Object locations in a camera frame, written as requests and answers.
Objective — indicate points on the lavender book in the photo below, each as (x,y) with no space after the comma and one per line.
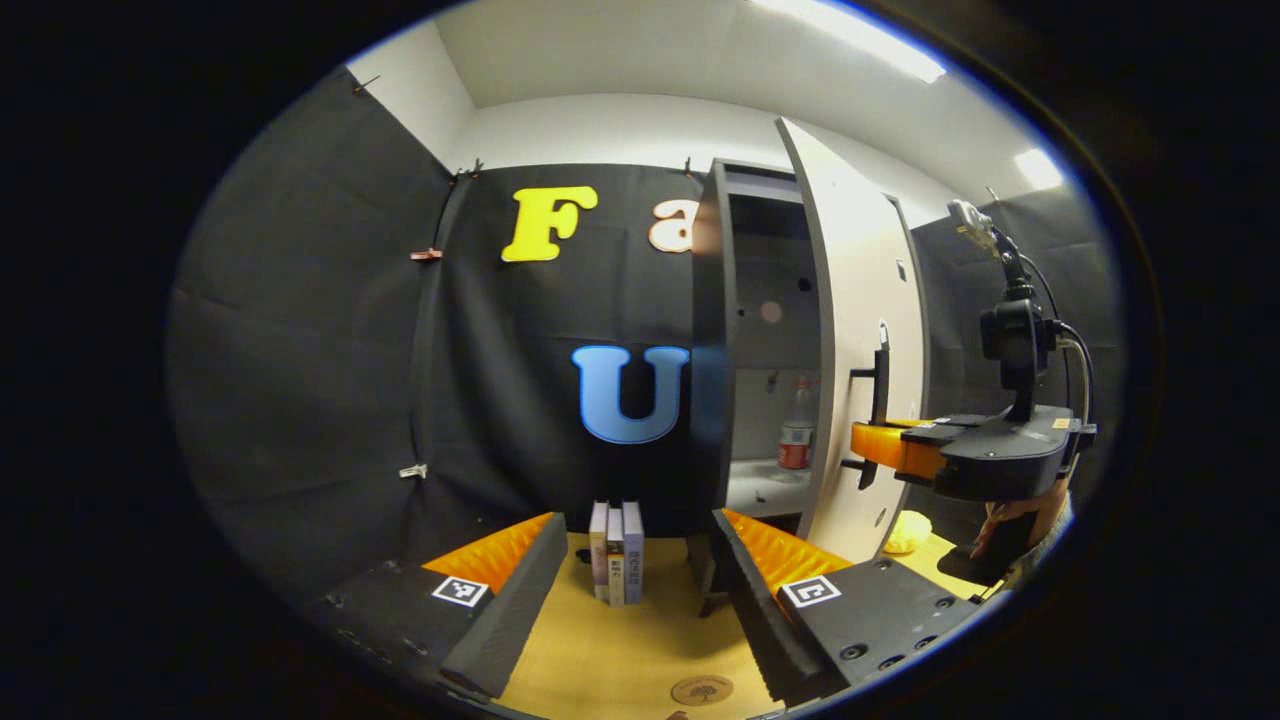
(633,550)

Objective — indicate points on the white book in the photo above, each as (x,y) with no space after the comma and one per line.
(598,550)

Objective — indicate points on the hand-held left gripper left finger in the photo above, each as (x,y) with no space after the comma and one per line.
(515,620)

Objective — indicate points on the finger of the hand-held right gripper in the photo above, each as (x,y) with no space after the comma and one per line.
(895,450)

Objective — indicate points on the gray cabinet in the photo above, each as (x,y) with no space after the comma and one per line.
(712,350)

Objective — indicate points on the copper cloth clip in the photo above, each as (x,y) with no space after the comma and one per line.
(426,254)

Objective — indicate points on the gray book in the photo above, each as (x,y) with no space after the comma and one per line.
(615,560)

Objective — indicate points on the small ceiling light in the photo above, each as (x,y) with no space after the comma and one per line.
(1038,168)

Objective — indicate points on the clear bottle with red label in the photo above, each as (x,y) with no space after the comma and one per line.
(797,445)

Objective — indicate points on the black backdrop cloth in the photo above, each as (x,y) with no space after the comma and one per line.
(320,400)

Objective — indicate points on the silver cloth clip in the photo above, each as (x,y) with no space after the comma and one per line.
(413,470)

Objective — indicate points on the round wooden coaster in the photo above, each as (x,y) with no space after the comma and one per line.
(702,690)

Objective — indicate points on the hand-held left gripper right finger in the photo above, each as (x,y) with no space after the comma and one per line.
(760,620)

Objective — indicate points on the white cabinet shelf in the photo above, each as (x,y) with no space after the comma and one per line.
(760,485)

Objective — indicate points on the pale yellow round bun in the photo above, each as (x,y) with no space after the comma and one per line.
(905,532)

